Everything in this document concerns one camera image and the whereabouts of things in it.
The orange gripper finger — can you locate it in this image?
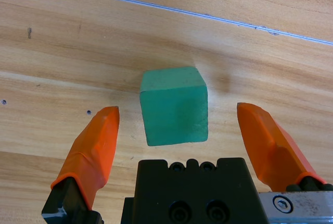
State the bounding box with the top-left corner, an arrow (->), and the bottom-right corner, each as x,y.
236,102 -> 333,192
41,106 -> 121,224

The green wooden cube block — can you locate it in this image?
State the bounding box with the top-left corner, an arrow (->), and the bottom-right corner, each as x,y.
139,66 -> 209,146

